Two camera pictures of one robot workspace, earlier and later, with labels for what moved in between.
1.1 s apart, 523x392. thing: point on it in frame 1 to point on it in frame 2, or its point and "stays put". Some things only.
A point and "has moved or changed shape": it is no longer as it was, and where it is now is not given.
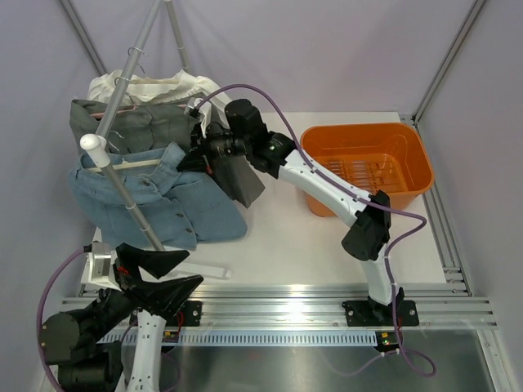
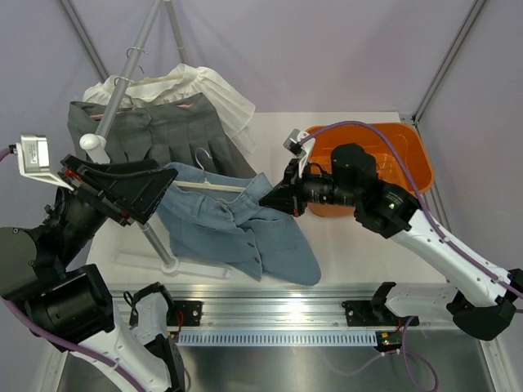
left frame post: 84,36 stays put
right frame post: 476,10 stays put
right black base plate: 362,314 stays put
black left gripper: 163,296 to 140,181
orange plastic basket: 390,157 stays put
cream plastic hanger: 119,166 has moved or changed shape
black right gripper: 197,159 to 283,197
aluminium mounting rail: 268,305 stays put
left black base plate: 189,315 stays put
